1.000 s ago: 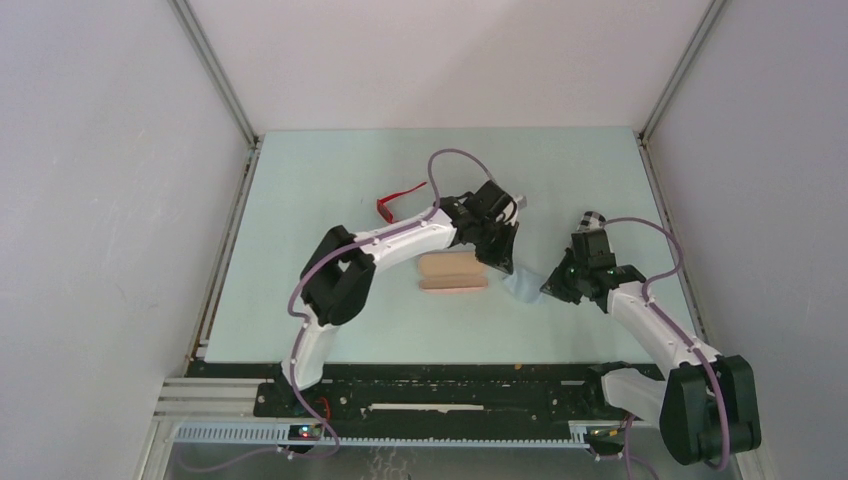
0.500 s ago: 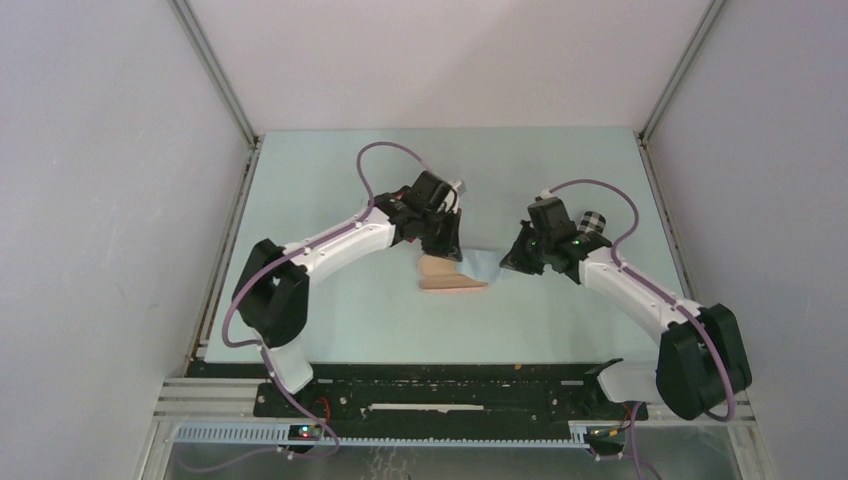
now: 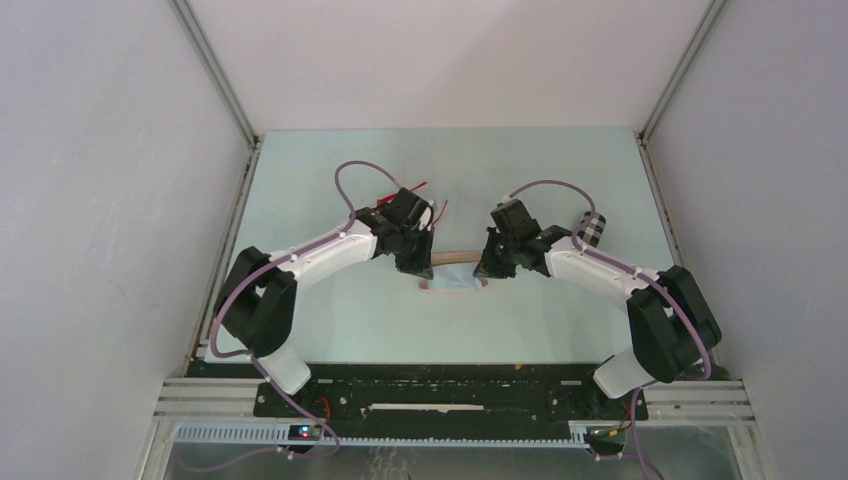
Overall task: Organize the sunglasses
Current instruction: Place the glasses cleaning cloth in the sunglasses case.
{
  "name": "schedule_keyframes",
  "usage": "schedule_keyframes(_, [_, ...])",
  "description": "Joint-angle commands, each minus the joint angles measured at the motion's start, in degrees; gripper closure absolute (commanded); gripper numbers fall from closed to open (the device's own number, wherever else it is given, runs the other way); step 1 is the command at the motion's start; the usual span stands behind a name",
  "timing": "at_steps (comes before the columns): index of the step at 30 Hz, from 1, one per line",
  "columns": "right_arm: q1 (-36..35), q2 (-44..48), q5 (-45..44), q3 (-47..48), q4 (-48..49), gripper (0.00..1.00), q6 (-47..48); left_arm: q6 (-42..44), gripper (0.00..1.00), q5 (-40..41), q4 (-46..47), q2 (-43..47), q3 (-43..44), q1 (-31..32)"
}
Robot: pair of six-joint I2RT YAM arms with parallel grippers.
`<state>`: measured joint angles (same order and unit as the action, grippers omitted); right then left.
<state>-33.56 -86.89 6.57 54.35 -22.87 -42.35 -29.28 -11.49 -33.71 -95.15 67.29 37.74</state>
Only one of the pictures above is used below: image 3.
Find pink glasses case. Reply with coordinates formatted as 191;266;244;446
418;251;488;294

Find blue cleaning cloth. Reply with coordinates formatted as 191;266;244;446
428;263;483;293

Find red frame sunglasses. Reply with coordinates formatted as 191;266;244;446
376;182;449;232

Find plaid brown glasses case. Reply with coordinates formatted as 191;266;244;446
577;211;607;247

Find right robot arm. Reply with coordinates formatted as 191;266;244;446
474;226;722;418

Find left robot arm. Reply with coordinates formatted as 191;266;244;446
208;218;433;417

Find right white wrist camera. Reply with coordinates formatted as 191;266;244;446
490;198;542;243

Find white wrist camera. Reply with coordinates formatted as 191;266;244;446
378;188;435;231
490;198;542;243

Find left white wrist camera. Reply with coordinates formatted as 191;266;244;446
378;188;435;231

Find right aluminium frame post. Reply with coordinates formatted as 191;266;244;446
634;0;727;213

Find aluminium frame post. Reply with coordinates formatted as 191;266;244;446
166;0;265;213
634;0;727;213

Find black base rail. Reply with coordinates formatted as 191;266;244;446
185;360;670;442

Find left aluminium frame post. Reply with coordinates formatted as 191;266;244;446
166;0;265;213

